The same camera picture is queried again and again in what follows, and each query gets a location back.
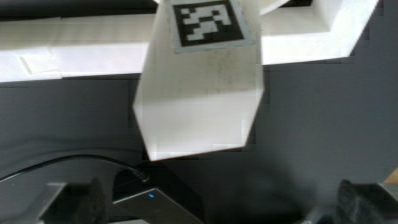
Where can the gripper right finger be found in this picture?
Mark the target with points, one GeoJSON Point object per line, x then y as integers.
{"type": "Point", "coordinates": [366, 205]}

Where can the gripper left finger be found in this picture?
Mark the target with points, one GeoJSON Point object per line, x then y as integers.
{"type": "Point", "coordinates": [78, 206]}

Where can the white stool leg with tag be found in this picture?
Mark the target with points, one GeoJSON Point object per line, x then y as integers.
{"type": "Point", "coordinates": [201, 83]}

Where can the white L-shaped obstacle wall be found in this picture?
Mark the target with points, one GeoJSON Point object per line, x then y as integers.
{"type": "Point", "coordinates": [89, 46]}

